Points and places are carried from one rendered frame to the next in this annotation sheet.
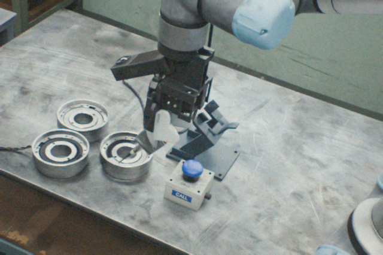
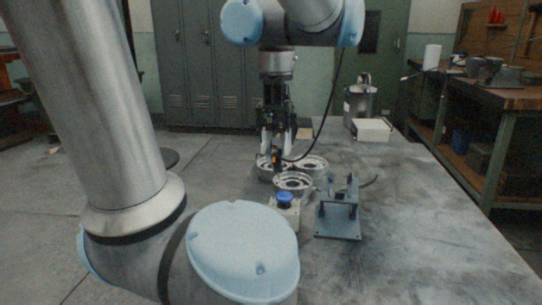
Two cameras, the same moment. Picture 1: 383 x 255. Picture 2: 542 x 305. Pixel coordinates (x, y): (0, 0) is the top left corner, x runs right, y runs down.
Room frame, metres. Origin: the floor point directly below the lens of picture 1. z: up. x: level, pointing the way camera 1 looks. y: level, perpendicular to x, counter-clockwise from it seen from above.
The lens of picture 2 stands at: (0.60, -0.64, 1.23)
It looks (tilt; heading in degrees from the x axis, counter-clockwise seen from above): 22 degrees down; 80
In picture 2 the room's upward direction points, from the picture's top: straight up
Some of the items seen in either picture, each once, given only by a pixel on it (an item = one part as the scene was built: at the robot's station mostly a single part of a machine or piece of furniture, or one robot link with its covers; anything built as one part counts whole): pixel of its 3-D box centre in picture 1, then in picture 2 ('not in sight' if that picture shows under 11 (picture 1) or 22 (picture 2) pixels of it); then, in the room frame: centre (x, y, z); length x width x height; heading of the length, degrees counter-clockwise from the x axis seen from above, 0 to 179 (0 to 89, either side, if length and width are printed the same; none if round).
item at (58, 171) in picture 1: (61, 154); (273, 169); (0.76, 0.23, 0.82); 0.10 x 0.10 x 0.04
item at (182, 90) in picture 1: (180, 76); (275, 102); (0.73, 0.03, 1.07); 0.09 x 0.08 x 0.12; 70
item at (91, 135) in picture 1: (83, 121); (309, 168); (0.87, 0.22, 0.82); 0.10 x 0.10 x 0.04
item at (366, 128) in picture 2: not in sight; (364, 103); (1.37, 0.93, 0.83); 0.41 x 0.19 x 0.30; 77
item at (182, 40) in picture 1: (183, 29); (277, 62); (0.73, 0.04, 1.15); 0.08 x 0.08 x 0.05
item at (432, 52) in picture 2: not in sight; (431, 57); (2.37, 1.87, 0.96); 0.12 x 0.11 x 0.20; 163
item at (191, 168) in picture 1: (191, 175); (284, 203); (0.74, -0.02, 0.85); 0.04 x 0.04 x 0.05
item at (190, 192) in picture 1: (191, 185); (283, 214); (0.74, -0.02, 0.82); 0.08 x 0.07 x 0.05; 73
